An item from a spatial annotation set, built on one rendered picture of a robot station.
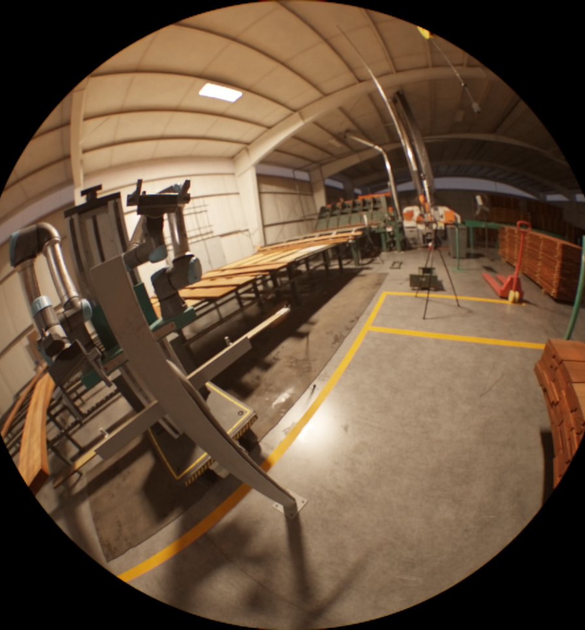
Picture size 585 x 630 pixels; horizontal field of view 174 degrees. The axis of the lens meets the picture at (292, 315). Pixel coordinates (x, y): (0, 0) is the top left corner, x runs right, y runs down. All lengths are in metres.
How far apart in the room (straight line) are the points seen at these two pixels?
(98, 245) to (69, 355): 0.70
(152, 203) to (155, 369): 0.46
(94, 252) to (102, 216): 0.20
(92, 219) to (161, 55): 5.52
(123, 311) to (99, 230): 0.89
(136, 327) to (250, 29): 6.43
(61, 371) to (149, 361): 0.33
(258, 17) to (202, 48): 1.47
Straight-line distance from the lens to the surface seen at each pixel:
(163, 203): 0.65
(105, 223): 1.21
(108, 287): 0.34
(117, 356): 0.92
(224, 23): 6.24
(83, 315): 0.76
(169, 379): 0.38
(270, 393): 1.78
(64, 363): 0.61
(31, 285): 0.93
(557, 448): 1.30
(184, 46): 6.34
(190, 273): 0.88
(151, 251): 0.74
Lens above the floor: 1.24
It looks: 24 degrees down
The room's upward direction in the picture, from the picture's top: 14 degrees counter-clockwise
